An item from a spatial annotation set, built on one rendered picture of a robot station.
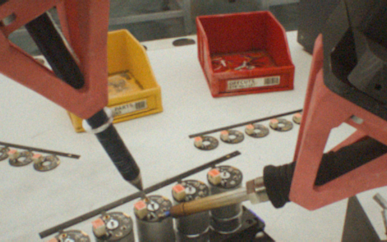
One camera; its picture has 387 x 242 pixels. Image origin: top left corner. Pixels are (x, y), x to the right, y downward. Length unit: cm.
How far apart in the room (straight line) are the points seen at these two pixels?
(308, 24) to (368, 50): 48
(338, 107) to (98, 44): 10
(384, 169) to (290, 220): 17
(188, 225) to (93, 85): 14
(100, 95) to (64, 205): 21
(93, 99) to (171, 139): 26
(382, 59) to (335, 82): 3
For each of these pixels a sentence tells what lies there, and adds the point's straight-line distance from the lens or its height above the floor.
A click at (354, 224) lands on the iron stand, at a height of 80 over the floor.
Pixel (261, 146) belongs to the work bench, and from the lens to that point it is 47.
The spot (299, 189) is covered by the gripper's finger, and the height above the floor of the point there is 86.
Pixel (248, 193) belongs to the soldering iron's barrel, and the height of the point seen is 84.
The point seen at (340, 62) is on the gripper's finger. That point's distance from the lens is 22.
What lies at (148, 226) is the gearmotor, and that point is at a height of 81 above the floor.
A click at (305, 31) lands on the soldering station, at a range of 67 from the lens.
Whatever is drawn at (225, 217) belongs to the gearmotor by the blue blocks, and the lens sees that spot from 34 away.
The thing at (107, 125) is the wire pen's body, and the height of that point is 89.
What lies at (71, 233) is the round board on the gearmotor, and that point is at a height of 81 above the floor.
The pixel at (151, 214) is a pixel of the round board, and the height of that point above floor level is 81.
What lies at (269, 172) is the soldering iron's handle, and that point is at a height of 86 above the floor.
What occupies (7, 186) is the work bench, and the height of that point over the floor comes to 75.
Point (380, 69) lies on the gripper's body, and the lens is 18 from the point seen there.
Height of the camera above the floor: 101
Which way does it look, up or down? 31 degrees down
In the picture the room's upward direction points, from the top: 3 degrees counter-clockwise
